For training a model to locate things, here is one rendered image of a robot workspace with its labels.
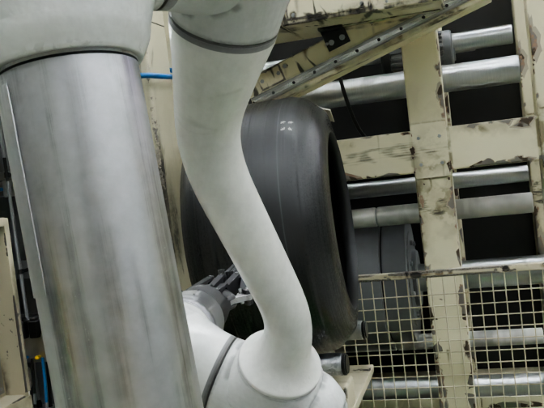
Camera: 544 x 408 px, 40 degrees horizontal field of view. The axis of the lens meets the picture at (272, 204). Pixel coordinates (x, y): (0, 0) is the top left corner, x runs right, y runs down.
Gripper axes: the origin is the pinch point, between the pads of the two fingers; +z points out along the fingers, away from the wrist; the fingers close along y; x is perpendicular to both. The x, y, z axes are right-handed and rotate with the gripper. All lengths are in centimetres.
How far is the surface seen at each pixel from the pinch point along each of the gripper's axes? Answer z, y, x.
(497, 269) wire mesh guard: 68, -43, 24
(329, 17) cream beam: 63, -11, -42
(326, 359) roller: 19.9, -8.6, 24.9
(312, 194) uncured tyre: 16.9, -11.2, -9.0
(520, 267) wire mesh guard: 68, -49, 24
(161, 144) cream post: 35.1, 24.6, -20.2
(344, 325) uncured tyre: 23.1, -12.5, 19.2
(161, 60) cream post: 44, 25, -38
